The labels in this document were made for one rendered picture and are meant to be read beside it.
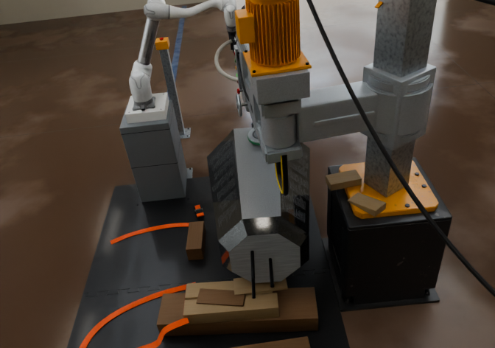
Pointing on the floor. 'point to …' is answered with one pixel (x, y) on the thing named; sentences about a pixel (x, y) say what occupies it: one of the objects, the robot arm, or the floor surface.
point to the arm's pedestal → (156, 157)
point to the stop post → (171, 84)
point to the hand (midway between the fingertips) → (233, 48)
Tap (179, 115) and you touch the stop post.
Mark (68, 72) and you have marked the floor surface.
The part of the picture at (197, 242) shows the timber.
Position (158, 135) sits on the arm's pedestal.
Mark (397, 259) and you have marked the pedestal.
